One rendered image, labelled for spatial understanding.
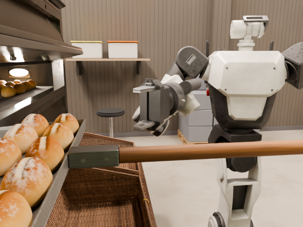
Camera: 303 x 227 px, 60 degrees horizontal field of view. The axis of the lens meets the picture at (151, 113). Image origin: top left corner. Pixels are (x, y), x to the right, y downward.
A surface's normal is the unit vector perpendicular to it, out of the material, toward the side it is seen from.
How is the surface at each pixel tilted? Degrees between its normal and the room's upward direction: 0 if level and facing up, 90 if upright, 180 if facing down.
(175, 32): 90
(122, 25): 90
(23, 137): 60
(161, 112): 90
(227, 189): 85
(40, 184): 66
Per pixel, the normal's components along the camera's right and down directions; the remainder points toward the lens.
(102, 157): 0.14, 0.21
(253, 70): -0.10, 0.22
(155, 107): -0.45, 0.18
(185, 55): -0.01, 0.00
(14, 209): 0.79, -0.61
